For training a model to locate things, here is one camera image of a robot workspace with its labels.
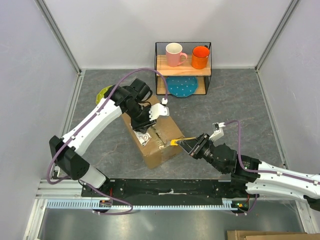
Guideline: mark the orange mug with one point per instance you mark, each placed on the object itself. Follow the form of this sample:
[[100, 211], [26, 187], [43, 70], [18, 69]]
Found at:
[[200, 56]]

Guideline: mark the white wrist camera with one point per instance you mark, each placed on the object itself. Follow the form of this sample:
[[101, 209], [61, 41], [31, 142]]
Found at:
[[218, 131], [158, 110]]

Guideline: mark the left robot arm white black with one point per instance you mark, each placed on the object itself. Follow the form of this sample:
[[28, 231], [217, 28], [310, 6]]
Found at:
[[112, 102]]

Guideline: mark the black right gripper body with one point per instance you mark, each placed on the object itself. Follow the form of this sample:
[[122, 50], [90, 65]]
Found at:
[[205, 149]]

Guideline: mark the yellow utility knife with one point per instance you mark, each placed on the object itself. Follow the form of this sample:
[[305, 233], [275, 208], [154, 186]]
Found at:
[[175, 142]]

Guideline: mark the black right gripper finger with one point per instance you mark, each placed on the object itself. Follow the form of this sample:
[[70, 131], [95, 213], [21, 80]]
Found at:
[[188, 148], [192, 141]]

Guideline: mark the green dotted plate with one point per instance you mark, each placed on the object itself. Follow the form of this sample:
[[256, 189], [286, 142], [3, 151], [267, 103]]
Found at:
[[101, 94]]

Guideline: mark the black wire wooden shelf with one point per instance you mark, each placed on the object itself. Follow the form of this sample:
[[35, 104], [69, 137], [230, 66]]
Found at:
[[203, 76]]

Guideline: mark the blue dotted plate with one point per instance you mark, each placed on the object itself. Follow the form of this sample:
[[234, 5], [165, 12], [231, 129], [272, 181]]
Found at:
[[182, 86]]

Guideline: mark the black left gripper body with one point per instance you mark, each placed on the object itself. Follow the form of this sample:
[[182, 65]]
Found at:
[[141, 120]]

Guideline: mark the pink mug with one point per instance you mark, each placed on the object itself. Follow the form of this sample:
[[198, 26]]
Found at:
[[175, 55]]

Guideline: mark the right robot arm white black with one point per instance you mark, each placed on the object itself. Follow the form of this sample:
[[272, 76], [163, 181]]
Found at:
[[254, 176]]

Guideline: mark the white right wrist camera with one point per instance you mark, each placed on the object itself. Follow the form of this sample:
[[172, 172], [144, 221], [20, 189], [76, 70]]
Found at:
[[218, 131]]

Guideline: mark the brown cardboard express box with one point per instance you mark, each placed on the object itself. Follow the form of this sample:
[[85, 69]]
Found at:
[[153, 144]]

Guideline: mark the cardboard sheet corner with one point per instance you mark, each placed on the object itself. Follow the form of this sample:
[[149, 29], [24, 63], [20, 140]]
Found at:
[[269, 235]]

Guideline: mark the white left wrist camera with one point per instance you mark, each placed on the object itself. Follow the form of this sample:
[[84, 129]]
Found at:
[[158, 110]]

